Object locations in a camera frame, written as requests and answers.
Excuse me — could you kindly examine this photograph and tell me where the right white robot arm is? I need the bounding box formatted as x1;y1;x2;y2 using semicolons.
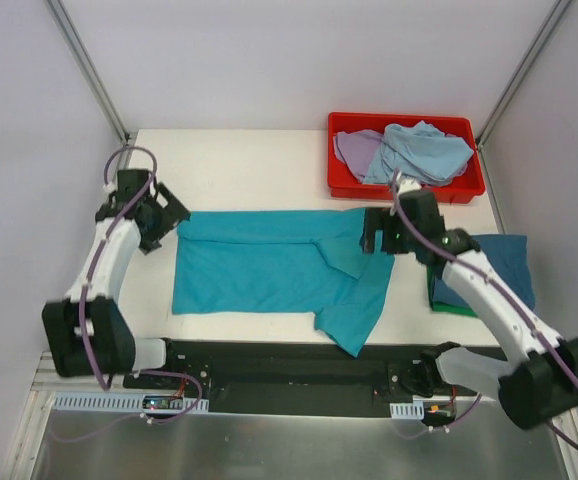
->
360;190;578;430

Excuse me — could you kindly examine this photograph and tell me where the right aluminium frame post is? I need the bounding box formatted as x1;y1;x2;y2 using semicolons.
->
476;0;576;150

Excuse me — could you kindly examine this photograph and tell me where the folded green shirt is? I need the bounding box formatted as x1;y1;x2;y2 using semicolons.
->
427;268;477;318

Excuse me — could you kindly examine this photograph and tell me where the lavender t shirt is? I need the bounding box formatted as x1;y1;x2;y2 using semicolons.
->
333;129;383;183

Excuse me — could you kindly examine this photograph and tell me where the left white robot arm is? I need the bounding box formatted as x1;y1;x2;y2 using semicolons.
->
41;169;191;389

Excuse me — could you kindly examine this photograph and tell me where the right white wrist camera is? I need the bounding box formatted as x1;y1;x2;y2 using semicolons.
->
394;177;422;195

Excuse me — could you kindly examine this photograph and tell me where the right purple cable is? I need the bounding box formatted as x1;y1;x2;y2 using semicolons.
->
388;169;578;459

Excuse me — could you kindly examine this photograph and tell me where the red plastic bin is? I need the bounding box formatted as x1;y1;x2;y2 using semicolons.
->
326;112;485;204

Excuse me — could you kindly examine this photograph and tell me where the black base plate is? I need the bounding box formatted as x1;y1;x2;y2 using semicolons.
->
121;335;508;416

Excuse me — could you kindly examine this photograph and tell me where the left white cable duct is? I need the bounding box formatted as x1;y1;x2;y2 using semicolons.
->
53;392;209;415

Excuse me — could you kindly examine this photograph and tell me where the aluminium frame post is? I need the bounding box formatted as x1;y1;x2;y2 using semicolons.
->
44;0;130;143
476;0;576;150

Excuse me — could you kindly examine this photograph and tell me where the teal t shirt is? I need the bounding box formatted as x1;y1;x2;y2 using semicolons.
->
172;208;394;357

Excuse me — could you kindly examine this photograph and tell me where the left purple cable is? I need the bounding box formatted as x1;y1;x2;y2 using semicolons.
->
48;145;205;442

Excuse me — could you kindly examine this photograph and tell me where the folded dark blue shirt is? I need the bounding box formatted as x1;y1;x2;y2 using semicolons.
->
429;233;537;314

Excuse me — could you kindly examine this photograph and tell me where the light blue t shirt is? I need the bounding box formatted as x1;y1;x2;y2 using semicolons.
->
363;121;474;187

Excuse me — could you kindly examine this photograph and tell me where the left aluminium frame post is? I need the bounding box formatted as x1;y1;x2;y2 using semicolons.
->
44;0;130;143

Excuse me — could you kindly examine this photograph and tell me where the white cable duct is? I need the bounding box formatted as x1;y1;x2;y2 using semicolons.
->
389;401;425;421
53;392;209;415

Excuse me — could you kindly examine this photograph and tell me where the purple cable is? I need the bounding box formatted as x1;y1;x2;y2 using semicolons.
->
388;169;578;459
48;145;205;442

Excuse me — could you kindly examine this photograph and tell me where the right white cable duct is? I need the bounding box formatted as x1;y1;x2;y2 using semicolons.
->
389;401;425;421

